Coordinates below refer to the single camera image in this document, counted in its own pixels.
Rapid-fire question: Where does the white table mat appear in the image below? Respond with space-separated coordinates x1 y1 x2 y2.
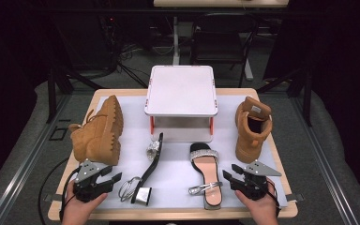
59 94 289 210

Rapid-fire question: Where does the person's left hand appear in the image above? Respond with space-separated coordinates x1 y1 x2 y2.
61 180 109 225

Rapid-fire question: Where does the tan suede boot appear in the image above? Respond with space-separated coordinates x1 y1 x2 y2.
234 96 274 164
67 95 125 167

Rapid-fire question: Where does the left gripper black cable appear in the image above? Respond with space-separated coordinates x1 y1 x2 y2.
37 157 83 225

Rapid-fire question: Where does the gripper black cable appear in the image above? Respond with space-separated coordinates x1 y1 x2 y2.
263 177 281 218
37 157 83 225

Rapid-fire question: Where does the person's right hand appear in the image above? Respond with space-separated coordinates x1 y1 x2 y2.
234 177 280 225

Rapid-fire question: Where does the black metal stand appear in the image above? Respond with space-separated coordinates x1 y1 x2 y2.
45 67 105 125
256 67 314 128

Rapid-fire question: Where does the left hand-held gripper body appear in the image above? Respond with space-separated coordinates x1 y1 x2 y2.
72 158 115 203

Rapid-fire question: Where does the white shoe rack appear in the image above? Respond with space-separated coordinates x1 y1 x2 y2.
143 65 219 144

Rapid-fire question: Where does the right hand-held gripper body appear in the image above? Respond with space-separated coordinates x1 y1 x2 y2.
235 159 283 202

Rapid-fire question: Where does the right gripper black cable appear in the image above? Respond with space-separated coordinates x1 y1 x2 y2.
263 177 281 218

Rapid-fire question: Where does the dark equipment cabinet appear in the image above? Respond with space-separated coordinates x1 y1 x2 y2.
51 12 120 71

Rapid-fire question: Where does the black rhinestone strap sandal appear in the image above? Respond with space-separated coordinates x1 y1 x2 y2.
187 142 225 211
117 132 165 207

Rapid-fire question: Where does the white-legged background desk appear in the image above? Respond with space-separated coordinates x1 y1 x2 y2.
153 0 290 83

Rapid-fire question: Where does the black floor cable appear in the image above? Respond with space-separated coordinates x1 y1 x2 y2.
116 61 150 89

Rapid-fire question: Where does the black folding chair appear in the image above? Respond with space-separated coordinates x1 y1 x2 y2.
189 12 261 88

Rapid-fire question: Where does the grey table clamp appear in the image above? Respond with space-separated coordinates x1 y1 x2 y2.
285 193 306 203
42 193 64 203

